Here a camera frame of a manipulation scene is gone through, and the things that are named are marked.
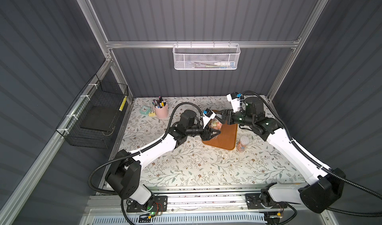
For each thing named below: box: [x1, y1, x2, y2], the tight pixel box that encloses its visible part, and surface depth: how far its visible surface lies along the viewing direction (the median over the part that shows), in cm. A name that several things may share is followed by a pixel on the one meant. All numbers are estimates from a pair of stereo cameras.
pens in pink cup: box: [152, 96, 167, 109], surface depth 103 cm
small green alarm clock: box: [139, 105, 151, 116], surface depth 114 cm
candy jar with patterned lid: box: [208, 117, 223, 131], surface depth 75 cm
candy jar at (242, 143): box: [236, 135, 250, 153], surface depth 86 cm
